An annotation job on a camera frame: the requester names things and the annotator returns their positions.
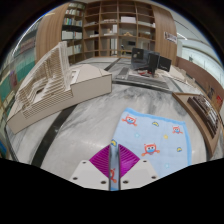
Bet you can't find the white architectural building model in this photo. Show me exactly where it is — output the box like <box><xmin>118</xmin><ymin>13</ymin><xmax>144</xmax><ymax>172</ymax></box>
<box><xmin>5</xmin><ymin>40</ymin><xmax>114</xmax><ymax>135</ymax></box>

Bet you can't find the grey model base plate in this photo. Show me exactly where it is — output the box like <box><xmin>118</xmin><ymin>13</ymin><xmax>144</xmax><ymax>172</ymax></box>
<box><xmin>112</xmin><ymin>66</ymin><xmax>171</xmax><ymax>91</ymax></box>

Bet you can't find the wall poster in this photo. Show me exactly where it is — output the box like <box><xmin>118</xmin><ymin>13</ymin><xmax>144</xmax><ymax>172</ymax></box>
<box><xmin>163</xmin><ymin>31</ymin><xmax>178</xmax><ymax>45</ymax></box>

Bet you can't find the glass-fronted book shelf unit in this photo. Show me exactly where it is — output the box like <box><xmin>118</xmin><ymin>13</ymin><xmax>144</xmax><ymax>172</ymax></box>
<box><xmin>0</xmin><ymin>31</ymin><xmax>38</xmax><ymax>158</ymax></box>

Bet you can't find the small white building model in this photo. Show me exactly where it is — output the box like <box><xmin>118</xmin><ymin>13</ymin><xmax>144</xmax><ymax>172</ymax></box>
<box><xmin>168</xmin><ymin>68</ymin><xmax>196</xmax><ymax>88</ymax></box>

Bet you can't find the wooden wall shelf unit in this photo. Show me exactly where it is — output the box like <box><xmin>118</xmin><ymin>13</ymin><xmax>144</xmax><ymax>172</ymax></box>
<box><xmin>35</xmin><ymin>0</ymin><xmax>178</xmax><ymax>66</ymax></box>

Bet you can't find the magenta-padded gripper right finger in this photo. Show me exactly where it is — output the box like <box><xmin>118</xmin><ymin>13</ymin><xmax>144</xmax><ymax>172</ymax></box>
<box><xmin>117</xmin><ymin>143</ymin><xmax>160</xmax><ymax>191</ymax></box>

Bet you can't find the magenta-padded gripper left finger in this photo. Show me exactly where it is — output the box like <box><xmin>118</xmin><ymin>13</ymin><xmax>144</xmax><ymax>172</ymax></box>
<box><xmin>69</xmin><ymin>144</ymin><xmax>111</xmax><ymax>191</ymax></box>

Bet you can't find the light blue printed towel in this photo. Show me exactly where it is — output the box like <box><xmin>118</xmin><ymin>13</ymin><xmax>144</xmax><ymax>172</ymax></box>
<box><xmin>108</xmin><ymin>107</ymin><xmax>193</xmax><ymax>192</ymax></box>

